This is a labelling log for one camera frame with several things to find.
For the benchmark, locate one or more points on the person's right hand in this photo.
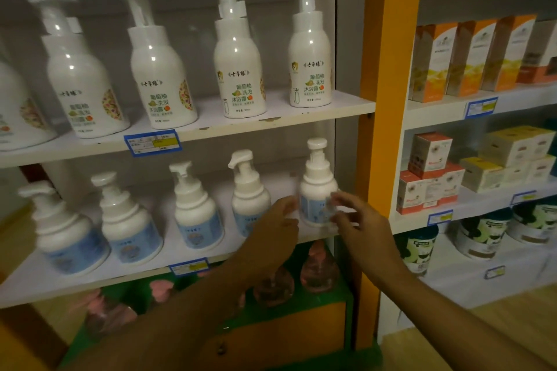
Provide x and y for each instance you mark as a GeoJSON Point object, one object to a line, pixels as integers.
{"type": "Point", "coordinates": [370, 236]}

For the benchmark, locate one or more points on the person's left hand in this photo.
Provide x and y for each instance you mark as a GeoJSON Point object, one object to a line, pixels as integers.
{"type": "Point", "coordinates": [272, 240]}

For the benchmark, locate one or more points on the white blue label pump bottle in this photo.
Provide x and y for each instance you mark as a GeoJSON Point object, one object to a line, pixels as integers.
{"type": "Point", "coordinates": [315, 192]}
{"type": "Point", "coordinates": [65, 236]}
{"type": "Point", "coordinates": [196, 214]}
{"type": "Point", "coordinates": [128, 227]}
{"type": "Point", "coordinates": [249, 201]}

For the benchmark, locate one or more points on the clear pink pump bottle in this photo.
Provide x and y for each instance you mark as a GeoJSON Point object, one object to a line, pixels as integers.
{"type": "Point", "coordinates": [106, 316]}
{"type": "Point", "coordinates": [161, 292]}
{"type": "Point", "coordinates": [274, 290]}
{"type": "Point", "coordinates": [320, 273]}

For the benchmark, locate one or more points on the orange framed white shelf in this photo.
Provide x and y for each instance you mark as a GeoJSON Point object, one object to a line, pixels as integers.
{"type": "Point", "coordinates": [304, 105]}

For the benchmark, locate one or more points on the tall white pump bottle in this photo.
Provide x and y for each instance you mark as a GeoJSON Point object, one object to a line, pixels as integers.
{"type": "Point", "coordinates": [238, 66]}
{"type": "Point", "coordinates": [82, 79]}
{"type": "Point", "coordinates": [159, 75]}
{"type": "Point", "coordinates": [17, 114]}
{"type": "Point", "coordinates": [310, 62]}

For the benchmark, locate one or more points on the person's left forearm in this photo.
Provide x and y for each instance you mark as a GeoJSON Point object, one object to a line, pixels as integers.
{"type": "Point", "coordinates": [174, 331]}

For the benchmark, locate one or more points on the person's right forearm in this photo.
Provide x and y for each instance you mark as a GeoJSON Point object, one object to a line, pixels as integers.
{"type": "Point", "coordinates": [444, 331]}

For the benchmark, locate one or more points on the white red product box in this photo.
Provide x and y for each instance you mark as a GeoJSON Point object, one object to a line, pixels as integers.
{"type": "Point", "coordinates": [417, 197]}

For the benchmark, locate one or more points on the blue price tag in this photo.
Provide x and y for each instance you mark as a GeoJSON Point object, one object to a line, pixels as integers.
{"type": "Point", "coordinates": [188, 267]}
{"type": "Point", "coordinates": [481, 108]}
{"type": "Point", "coordinates": [440, 217]}
{"type": "Point", "coordinates": [523, 197]}
{"type": "Point", "coordinates": [152, 143]}
{"type": "Point", "coordinates": [495, 272]}

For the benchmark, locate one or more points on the green orange base cabinet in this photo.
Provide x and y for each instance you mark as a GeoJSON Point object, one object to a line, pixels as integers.
{"type": "Point", "coordinates": [296, 331]}

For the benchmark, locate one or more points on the pale yellow product box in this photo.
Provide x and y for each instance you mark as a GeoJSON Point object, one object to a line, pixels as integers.
{"type": "Point", "coordinates": [481, 175]}
{"type": "Point", "coordinates": [541, 168]}
{"type": "Point", "coordinates": [505, 147]}
{"type": "Point", "coordinates": [544, 140]}
{"type": "Point", "coordinates": [514, 174]}

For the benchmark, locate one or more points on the white brown product box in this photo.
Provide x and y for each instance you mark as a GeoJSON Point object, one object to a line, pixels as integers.
{"type": "Point", "coordinates": [539, 53]}

